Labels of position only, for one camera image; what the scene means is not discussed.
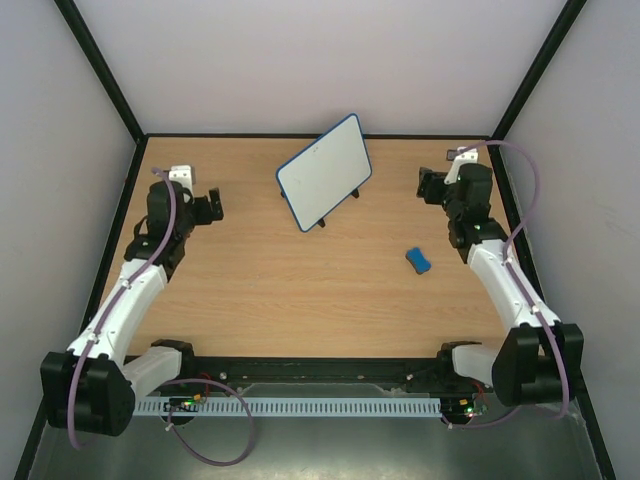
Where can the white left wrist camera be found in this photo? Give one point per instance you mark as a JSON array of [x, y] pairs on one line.
[[182, 174]]

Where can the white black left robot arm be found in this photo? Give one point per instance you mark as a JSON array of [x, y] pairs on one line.
[[91, 387]]

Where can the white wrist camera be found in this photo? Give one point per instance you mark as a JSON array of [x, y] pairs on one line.
[[458, 157], [182, 174]]

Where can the black cage frame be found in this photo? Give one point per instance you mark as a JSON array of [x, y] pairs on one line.
[[84, 38]]

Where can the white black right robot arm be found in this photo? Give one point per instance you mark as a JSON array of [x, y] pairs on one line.
[[540, 355]]

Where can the blue framed whiteboard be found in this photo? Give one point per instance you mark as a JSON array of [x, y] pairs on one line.
[[325, 173]]

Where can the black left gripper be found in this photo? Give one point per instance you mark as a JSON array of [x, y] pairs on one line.
[[205, 217]]

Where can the blue whiteboard eraser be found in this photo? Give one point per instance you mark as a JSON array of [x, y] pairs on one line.
[[418, 261]]

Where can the grey slotted cable duct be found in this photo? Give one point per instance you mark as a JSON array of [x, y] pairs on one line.
[[291, 407]]

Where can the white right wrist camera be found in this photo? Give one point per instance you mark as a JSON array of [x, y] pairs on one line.
[[458, 157]]

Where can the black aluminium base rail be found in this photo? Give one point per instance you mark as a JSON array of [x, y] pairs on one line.
[[414, 375]]

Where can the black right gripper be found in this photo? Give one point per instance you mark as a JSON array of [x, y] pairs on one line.
[[426, 185]]

